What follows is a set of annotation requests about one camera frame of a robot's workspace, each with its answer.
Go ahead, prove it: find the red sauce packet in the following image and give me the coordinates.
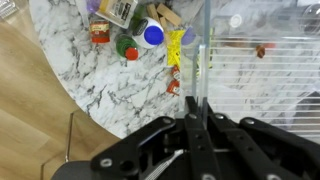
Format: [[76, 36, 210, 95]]
[[165, 79, 182, 97], [170, 65, 182, 82]]

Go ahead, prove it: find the clear labelled food package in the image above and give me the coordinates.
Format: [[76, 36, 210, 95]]
[[95, 0, 139, 30]]

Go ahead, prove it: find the yellow printed packet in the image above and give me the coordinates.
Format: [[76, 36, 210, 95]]
[[165, 29, 187, 67]]

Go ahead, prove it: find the white bottle blue cap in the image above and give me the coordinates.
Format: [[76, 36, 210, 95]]
[[132, 17, 165, 50]]

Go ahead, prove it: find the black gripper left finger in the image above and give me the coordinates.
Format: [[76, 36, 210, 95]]
[[89, 95, 222, 180]]

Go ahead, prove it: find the green bottle red cap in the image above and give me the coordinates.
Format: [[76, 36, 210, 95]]
[[115, 33, 140, 62]]

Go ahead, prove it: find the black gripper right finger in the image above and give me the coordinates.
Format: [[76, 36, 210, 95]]
[[201, 98, 320, 180]]

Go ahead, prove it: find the small brown food piece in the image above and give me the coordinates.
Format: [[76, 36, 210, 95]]
[[255, 44, 267, 60]]

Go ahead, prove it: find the clear plastic cup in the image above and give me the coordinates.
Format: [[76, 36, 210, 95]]
[[299, 2, 320, 38]]

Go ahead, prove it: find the wooden block stick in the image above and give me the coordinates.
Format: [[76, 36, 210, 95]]
[[146, 3, 162, 25], [156, 2, 183, 28], [159, 16, 172, 48]]

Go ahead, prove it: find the purple plastic cup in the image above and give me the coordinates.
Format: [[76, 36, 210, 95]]
[[85, 0, 102, 14]]

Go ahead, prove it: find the small red can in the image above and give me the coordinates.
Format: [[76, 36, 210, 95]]
[[89, 19, 111, 45]]

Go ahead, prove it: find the purple plastic piece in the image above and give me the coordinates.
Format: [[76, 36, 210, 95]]
[[181, 26, 198, 46]]

